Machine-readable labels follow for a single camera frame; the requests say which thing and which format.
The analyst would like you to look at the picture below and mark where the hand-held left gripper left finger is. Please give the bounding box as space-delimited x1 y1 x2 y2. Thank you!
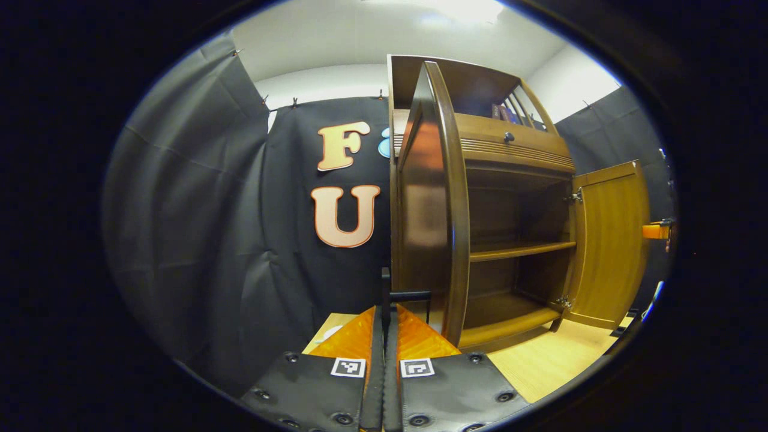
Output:
240 306 385 432

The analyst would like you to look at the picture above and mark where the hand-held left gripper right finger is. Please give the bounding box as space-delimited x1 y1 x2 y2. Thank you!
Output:
384 305 532 432

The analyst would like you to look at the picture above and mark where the wooden shoe cabinet door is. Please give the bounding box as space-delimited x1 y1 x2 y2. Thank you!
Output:
563 160 652 330
395 61 471 349

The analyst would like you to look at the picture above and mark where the black door handle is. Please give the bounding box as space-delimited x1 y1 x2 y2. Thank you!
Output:
381 267 433 329

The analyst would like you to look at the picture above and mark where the wooden double-door shoe cabinet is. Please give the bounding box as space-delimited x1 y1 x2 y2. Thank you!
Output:
387 54 652 355

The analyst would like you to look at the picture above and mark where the wooden cabinet shelf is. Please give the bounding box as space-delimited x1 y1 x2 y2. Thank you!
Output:
469 241 577 263

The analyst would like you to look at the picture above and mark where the wooden cabinet drawer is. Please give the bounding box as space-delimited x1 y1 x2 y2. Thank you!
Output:
393 110 575 176

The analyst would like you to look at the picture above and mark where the black backdrop cloth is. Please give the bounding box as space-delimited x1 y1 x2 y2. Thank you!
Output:
102 33 677 397

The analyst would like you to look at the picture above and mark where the large ceiling light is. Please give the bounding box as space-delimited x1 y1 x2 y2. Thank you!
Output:
360 0 506 26

